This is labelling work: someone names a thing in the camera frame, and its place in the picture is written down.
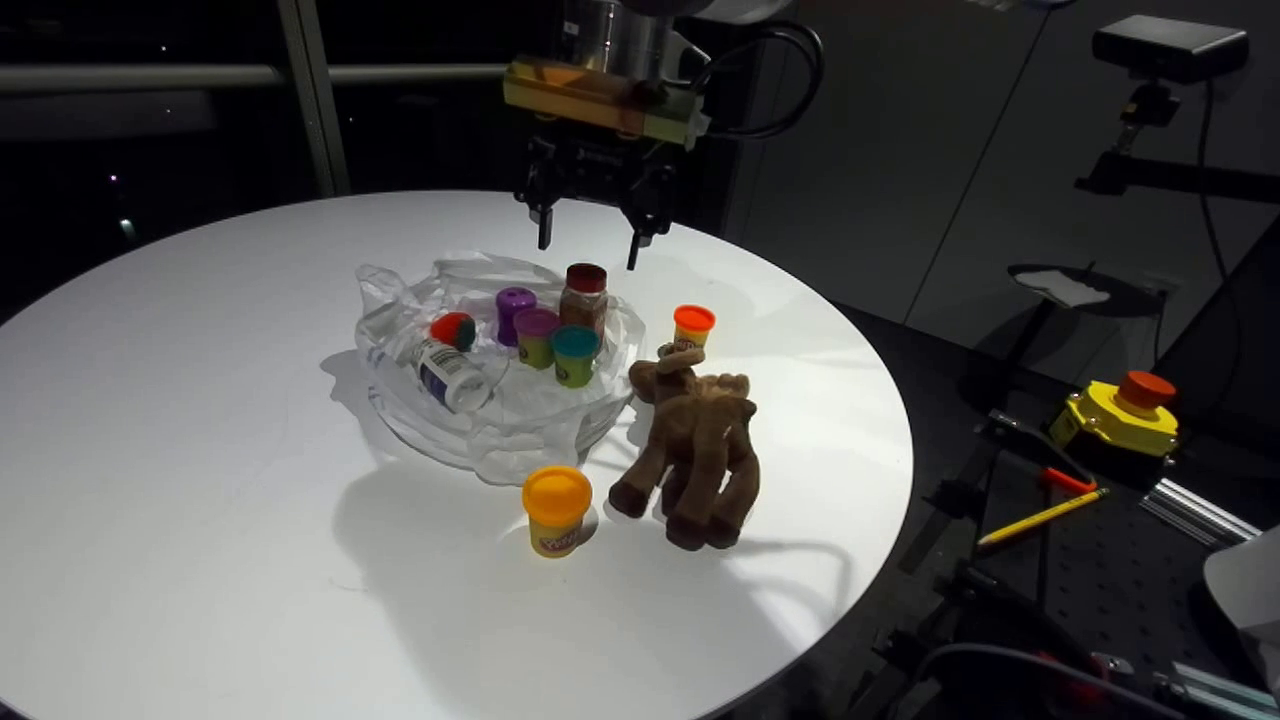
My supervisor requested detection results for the purple lid dough can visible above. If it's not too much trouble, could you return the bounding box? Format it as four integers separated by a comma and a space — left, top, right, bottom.
513, 307, 562, 371

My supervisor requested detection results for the purple shaker container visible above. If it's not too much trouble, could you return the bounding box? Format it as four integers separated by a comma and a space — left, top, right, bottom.
495, 286, 539, 349

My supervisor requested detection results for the small orange lid dough can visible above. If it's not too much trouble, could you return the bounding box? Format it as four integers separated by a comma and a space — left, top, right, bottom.
672, 304, 718, 354

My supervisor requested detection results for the camera on mount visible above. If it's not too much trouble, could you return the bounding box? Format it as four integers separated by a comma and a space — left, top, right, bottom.
1074, 13, 1280, 207

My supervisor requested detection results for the brown plush moose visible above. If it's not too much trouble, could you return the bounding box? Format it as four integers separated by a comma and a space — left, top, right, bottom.
607, 342, 762, 553

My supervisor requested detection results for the large orange lid dough can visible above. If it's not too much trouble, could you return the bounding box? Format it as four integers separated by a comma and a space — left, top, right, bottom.
521, 465, 595, 560

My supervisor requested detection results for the white plastic bag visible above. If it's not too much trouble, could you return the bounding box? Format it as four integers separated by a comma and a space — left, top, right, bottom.
354, 251, 647, 487

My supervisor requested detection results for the teal lid dough can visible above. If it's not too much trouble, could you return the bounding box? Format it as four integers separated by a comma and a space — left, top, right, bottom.
550, 324, 602, 390

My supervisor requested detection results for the orange handled tool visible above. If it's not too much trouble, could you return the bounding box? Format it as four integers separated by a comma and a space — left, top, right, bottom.
1039, 466, 1100, 497

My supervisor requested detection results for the red lid spice jar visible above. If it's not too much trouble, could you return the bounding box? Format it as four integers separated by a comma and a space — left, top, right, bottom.
559, 262, 610, 343

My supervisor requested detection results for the grey cable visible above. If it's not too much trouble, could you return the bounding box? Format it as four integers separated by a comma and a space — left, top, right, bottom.
914, 642, 1193, 720

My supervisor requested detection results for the black round side table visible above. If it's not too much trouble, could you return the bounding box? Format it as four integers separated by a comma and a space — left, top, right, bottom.
985, 262, 1167, 411

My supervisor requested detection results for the white paper sheet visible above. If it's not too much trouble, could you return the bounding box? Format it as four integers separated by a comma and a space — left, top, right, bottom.
1040, 270, 1113, 309

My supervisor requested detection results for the white glue bottle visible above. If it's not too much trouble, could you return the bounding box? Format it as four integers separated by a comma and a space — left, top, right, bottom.
409, 337, 494, 415

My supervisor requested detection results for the metal handrail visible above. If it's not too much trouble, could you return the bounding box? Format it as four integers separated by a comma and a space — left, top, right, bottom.
0, 62, 511, 97

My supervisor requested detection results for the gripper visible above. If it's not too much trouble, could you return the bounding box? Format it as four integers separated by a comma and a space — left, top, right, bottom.
513, 128, 681, 272

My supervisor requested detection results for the aluminium rail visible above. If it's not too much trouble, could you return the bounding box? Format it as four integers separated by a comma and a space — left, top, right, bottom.
1139, 477, 1263, 547

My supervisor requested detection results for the yellow pencil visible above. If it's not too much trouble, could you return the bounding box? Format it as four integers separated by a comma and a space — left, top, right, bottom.
976, 486, 1110, 549

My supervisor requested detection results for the yellow emergency stop button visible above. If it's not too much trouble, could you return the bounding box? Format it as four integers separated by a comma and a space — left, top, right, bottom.
1047, 369, 1182, 460

